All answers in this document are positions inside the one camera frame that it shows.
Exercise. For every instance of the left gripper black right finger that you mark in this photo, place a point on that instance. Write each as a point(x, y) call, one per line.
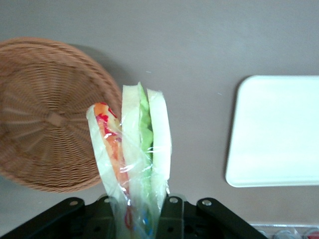
point(211, 219)

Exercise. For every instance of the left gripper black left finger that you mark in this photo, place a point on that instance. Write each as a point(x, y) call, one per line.
point(62, 219)

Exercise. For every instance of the plastic-wrapped triangle sandwich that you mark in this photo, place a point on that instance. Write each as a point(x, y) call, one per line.
point(159, 129)

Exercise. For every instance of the cream plastic tray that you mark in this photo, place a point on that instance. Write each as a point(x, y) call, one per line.
point(274, 132)

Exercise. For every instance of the round brown wicker basket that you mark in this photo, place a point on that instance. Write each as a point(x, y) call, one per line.
point(49, 112)

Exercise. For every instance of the clear acrylic bottle rack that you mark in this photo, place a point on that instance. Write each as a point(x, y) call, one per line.
point(264, 229)

